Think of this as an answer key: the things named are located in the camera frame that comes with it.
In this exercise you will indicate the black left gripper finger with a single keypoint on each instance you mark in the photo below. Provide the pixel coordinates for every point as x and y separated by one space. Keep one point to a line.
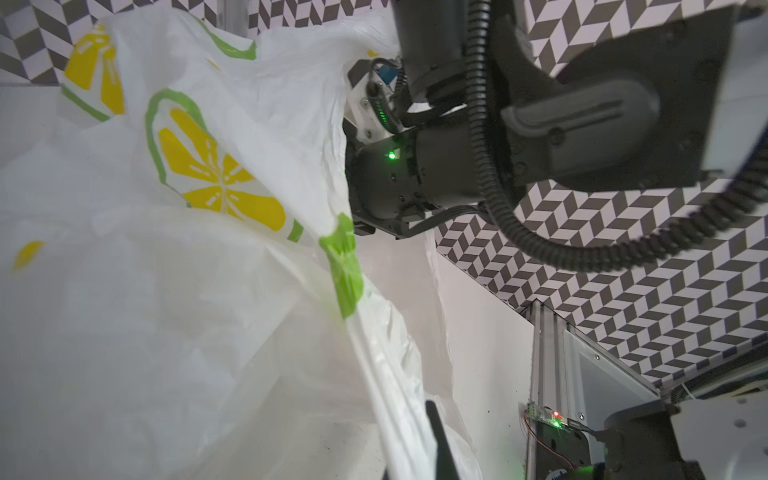
445 465

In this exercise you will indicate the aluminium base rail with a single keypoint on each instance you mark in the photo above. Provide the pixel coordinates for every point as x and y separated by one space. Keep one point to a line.
573 378

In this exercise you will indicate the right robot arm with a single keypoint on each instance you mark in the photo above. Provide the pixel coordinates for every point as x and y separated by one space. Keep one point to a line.
465 123

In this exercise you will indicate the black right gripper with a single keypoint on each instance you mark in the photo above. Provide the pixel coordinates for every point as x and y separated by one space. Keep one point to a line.
413 182

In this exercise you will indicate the white plastic bag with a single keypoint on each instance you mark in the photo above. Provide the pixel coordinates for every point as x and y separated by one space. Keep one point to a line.
182 292

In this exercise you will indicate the aluminium corner post right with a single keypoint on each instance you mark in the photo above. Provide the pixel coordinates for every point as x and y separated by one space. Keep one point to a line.
233 16

